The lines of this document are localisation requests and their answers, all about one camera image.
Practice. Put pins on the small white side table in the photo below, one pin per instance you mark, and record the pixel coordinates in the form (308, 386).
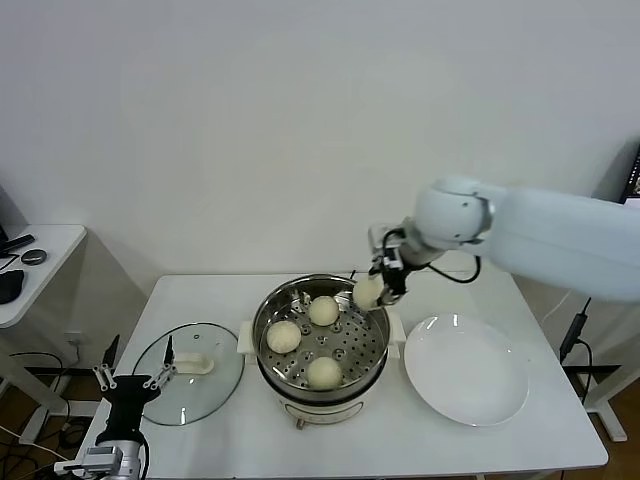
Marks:
(45, 270)

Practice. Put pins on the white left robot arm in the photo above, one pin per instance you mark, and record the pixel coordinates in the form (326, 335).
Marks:
(134, 457)

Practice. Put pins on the white round plate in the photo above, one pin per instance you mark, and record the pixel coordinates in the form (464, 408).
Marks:
(465, 370)

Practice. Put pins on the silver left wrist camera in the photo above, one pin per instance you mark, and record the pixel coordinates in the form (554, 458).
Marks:
(97, 459)

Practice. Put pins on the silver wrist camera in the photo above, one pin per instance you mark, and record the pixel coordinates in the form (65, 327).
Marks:
(97, 459)
(382, 245)

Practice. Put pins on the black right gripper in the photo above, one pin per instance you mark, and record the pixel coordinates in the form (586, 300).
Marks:
(396, 280)

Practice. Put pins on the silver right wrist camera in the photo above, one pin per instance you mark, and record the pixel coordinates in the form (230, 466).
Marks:
(382, 245)

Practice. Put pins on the black remote control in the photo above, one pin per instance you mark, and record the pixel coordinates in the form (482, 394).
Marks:
(17, 242)

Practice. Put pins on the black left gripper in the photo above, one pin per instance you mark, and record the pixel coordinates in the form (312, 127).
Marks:
(130, 400)

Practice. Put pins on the open laptop with lit screen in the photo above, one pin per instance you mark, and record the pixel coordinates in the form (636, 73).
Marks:
(632, 175)

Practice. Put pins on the white steamed baozi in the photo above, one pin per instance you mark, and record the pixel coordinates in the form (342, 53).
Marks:
(366, 293)
(324, 372)
(283, 337)
(324, 311)

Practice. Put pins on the cream electric cooker base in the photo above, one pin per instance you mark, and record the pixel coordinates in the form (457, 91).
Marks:
(325, 412)

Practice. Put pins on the grey monitor edge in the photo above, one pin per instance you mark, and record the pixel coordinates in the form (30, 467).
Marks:
(7, 210)

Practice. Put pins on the round black disc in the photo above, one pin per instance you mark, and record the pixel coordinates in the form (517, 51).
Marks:
(34, 256)

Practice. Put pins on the black computer mouse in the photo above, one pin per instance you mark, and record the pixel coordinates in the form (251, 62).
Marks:
(10, 285)

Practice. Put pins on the white desk with legs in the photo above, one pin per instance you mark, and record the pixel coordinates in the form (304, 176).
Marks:
(607, 400)

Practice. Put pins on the stainless steel steamer basket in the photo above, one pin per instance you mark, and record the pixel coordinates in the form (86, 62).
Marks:
(280, 370)

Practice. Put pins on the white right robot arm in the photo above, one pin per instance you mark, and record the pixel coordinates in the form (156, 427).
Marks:
(540, 240)

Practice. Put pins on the white wall outlet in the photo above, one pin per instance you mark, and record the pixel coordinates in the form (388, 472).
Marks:
(80, 341)

